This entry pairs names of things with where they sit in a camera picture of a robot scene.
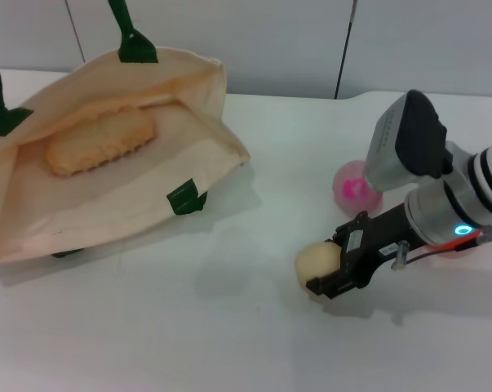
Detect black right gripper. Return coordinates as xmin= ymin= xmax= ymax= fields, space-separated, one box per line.
xmin=305 ymin=202 xmax=428 ymax=301

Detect beige round egg yolk pastry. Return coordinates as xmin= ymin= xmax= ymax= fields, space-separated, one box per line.
xmin=295 ymin=241 xmax=345 ymax=293

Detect white canvas bag green handles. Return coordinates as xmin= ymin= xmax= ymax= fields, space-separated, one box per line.
xmin=0 ymin=0 xmax=253 ymax=266

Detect orange striped long bread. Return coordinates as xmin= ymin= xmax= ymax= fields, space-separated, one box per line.
xmin=44 ymin=105 xmax=157 ymax=178

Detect pink round pastry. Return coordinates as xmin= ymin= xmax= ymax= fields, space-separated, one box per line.
xmin=332 ymin=159 xmax=383 ymax=216

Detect orange round fruit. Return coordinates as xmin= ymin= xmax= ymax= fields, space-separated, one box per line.
xmin=427 ymin=229 xmax=484 ymax=251

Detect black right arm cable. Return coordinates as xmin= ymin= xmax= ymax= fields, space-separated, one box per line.
xmin=391 ymin=228 xmax=492 ymax=271

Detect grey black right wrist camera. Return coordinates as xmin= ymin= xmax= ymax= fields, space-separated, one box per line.
xmin=365 ymin=88 xmax=455 ymax=195

